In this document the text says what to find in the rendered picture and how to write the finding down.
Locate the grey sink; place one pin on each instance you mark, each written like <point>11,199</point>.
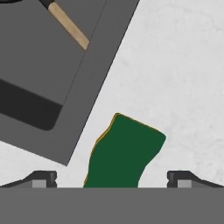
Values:
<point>49,75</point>

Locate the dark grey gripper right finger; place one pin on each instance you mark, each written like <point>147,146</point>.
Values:
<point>182,178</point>

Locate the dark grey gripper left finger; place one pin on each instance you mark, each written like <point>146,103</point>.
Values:
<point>40,178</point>

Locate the green sponge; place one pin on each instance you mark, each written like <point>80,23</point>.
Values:
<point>122,154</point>

